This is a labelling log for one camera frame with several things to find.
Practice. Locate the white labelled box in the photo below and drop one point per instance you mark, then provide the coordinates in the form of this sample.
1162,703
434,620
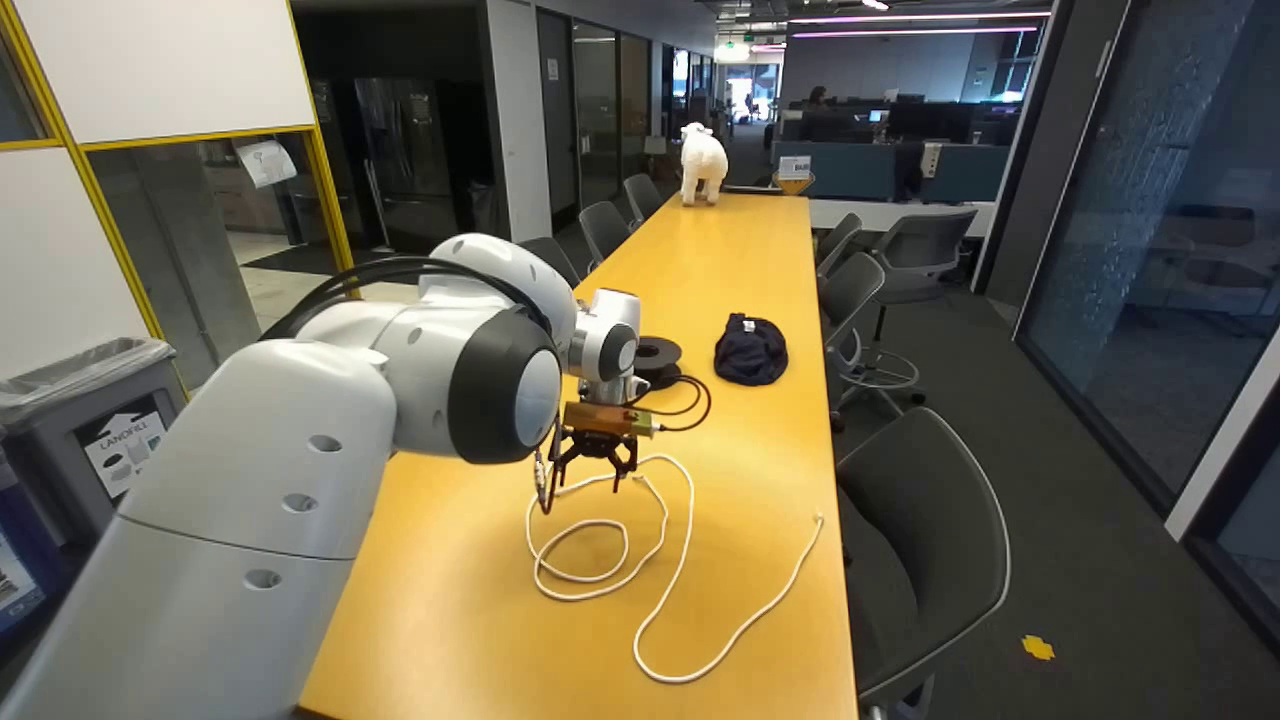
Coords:
792,170

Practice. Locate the dark office desk row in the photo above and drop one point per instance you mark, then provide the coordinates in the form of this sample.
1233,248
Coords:
855,164

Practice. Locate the small yellow floor item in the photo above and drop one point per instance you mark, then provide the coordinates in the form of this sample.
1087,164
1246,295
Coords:
1038,648

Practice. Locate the white paper sign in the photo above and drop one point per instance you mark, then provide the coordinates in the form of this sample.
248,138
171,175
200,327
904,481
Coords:
267,162

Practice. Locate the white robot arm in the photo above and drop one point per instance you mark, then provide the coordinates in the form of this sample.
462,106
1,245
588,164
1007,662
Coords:
243,533

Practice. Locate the white stuffed animal toy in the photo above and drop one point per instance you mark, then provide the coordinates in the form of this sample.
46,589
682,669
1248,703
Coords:
700,164

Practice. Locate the yellow window frame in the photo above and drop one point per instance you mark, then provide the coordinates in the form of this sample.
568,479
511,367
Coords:
200,138

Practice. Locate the grey recycling bin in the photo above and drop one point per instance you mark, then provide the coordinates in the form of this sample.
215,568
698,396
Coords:
81,403

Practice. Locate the dark grey office chair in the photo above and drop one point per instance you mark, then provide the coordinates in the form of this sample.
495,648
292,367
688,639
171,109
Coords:
600,229
921,533
552,261
842,242
924,245
643,199
855,301

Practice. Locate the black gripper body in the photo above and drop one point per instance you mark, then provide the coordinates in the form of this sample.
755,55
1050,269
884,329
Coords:
597,452

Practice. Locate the blue waste bin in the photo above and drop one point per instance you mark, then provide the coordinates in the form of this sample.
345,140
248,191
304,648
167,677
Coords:
18,573

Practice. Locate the black cap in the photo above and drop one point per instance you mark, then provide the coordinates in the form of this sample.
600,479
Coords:
748,353

